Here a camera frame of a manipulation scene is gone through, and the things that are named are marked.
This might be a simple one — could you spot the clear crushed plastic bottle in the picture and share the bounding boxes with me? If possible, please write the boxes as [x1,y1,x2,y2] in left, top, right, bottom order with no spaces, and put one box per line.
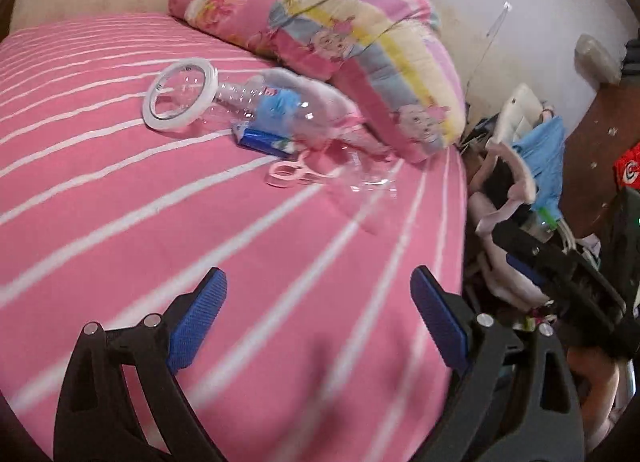
[205,76,340,154]

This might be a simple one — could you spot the person's right hand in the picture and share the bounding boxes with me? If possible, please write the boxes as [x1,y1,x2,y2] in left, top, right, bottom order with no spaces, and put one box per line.
[566,347,620,452]

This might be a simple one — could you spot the brown wooden wardrobe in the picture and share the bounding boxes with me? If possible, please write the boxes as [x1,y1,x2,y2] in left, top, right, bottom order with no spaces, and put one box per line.
[560,86,639,237]

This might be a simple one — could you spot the pink striped bed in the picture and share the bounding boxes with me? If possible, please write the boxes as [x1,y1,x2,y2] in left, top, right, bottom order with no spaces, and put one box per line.
[1,14,466,461]

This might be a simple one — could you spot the white office chair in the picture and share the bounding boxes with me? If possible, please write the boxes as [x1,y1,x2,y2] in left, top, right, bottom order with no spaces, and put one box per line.
[469,84,576,311]

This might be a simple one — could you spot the blue cloth on chair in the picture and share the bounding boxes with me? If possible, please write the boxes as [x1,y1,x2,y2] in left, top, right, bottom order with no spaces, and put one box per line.
[512,116,565,222]

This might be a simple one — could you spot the colourful folded quilt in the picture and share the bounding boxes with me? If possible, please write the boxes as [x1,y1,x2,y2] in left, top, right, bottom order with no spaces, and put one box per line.
[168,0,465,163]

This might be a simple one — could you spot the red printed bag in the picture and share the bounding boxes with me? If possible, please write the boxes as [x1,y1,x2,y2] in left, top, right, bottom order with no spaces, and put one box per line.
[613,143,640,190]

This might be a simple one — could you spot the blue white small packet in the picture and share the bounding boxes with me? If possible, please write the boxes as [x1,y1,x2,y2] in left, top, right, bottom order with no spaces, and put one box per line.
[231,123,298,159]

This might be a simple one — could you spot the white tape roll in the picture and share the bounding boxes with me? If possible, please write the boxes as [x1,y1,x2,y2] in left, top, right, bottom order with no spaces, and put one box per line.
[142,58,219,133]

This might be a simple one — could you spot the clear jar green label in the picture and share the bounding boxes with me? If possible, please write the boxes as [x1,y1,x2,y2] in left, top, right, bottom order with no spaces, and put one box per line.
[523,207,563,243]

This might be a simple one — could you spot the clear plastic bag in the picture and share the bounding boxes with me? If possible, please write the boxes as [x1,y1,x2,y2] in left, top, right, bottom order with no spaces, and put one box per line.
[318,141,397,203]

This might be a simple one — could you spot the pink plastic clothes clip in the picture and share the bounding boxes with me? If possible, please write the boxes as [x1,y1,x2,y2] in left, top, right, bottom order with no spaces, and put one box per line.
[265,150,343,189]

